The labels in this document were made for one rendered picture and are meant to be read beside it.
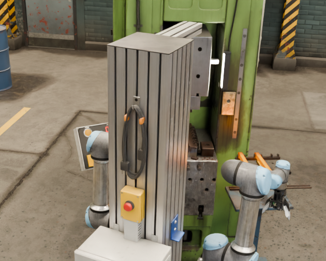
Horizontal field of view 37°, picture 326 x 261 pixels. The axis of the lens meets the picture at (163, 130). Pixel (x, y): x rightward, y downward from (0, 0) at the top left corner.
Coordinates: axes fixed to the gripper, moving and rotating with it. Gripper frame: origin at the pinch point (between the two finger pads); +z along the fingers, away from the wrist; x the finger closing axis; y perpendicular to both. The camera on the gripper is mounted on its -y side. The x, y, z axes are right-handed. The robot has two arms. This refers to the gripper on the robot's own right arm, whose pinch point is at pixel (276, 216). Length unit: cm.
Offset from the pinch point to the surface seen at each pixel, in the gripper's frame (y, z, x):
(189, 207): -46, 40, -67
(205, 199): -51, 33, -57
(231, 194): -48, 23, -38
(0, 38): -299, 16, -453
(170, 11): -56, -96, -92
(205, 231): -52, 61, -56
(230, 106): -73, -31, -51
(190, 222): -46, 54, -66
